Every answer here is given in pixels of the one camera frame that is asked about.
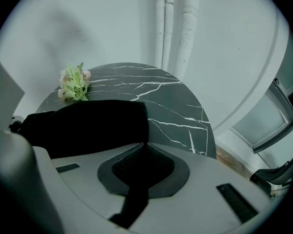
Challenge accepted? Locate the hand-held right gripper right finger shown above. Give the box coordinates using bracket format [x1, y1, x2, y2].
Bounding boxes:
[131, 142, 271, 234]

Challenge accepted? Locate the thick white wall pipe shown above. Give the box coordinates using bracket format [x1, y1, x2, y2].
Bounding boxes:
[173, 0, 200, 77]

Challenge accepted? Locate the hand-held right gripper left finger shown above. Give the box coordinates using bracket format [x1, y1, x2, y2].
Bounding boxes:
[50, 142, 147, 234]

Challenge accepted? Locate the pink artificial flower bouquet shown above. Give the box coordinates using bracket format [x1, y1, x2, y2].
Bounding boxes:
[58, 61, 92, 102]

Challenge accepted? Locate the frosted glass window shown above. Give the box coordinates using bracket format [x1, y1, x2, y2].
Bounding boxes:
[230, 78, 293, 155]

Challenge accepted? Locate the black cloth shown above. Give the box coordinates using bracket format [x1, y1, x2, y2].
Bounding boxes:
[16, 99, 150, 229]

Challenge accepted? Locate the thin white wall pipe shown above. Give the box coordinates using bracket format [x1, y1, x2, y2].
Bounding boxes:
[154, 0, 166, 67]
[164, 0, 175, 69]

